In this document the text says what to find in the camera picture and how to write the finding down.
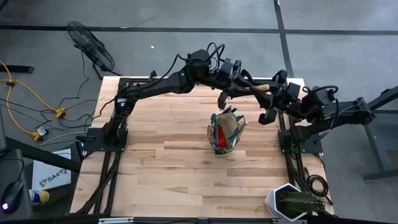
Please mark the beige green-trimmed gardening bag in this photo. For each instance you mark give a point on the beige green-trimmed gardening bag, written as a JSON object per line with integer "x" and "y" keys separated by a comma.
{"x": 230, "y": 124}

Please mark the yellow blue bottle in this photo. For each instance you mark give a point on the yellow blue bottle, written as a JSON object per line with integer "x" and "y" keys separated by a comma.
{"x": 42, "y": 196}

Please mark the black computer mouse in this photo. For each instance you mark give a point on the black computer mouse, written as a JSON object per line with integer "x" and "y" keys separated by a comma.
{"x": 12, "y": 196}

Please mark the black desk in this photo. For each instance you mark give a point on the black desk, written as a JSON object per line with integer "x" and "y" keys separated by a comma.
{"x": 15, "y": 168}

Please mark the black frame hook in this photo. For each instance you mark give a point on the black frame hook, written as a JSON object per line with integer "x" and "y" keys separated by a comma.
{"x": 152, "y": 74}
{"x": 247, "y": 74}

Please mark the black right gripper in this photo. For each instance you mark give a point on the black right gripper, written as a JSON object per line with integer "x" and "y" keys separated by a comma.
{"x": 286, "y": 96}

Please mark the black metal floor bar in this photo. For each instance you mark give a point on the black metal floor bar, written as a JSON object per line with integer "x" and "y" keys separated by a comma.
{"x": 18, "y": 69}

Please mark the silver aluminium bar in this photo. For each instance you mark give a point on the silver aluminium bar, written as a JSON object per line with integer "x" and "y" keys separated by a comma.
{"x": 115, "y": 221}
{"x": 281, "y": 222}

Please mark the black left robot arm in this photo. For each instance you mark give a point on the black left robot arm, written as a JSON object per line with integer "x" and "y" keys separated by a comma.
{"x": 149, "y": 88}

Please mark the black floor fan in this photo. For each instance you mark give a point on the black floor fan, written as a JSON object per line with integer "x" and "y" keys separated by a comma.
{"x": 90, "y": 46}

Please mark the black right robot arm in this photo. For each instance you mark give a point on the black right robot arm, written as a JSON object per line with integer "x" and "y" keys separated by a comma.
{"x": 342, "y": 113}

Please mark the red knit garden glove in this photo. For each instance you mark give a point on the red knit garden glove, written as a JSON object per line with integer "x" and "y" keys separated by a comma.
{"x": 222, "y": 137}

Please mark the green cactus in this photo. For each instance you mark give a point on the green cactus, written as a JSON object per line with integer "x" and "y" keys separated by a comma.
{"x": 301, "y": 202}

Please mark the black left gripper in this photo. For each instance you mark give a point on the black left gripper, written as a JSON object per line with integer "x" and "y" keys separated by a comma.
{"x": 227, "y": 81}

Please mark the grey metal desk frame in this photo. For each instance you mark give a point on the grey metal desk frame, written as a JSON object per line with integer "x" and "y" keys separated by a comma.
{"x": 374, "y": 143}

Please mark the white printed cardboard box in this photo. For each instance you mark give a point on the white printed cardboard box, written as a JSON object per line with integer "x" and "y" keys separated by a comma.
{"x": 51, "y": 174}

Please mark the white angular plant pot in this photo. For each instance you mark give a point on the white angular plant pot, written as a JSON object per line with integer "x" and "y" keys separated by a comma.
{"x": 271, "y": 202}

